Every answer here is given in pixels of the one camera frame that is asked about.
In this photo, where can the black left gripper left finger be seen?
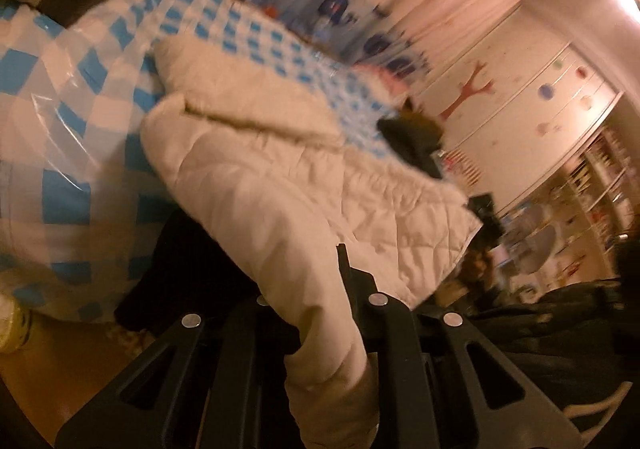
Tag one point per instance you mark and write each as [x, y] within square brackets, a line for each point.
[205, 383]

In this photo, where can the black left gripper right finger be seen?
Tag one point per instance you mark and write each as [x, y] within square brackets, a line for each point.
[441, 383]

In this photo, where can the white quilted down jacket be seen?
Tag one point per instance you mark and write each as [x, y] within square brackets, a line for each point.
[260, 161]

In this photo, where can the black folded garment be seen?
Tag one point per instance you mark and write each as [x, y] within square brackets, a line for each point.
[189, 273]

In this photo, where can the white electric fan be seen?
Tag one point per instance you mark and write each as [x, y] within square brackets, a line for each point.
[530, 239]

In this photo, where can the cluttered shelf unit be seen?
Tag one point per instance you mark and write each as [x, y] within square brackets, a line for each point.
[592, 197]

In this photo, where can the brown plush toy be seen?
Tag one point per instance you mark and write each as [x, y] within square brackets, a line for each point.
[414, 137]

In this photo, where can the white decorated wardrobe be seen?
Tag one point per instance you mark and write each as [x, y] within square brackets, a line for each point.
[515, 107]

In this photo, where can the blue white checkered storage bag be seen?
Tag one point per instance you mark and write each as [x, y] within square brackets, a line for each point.
[81, 208]

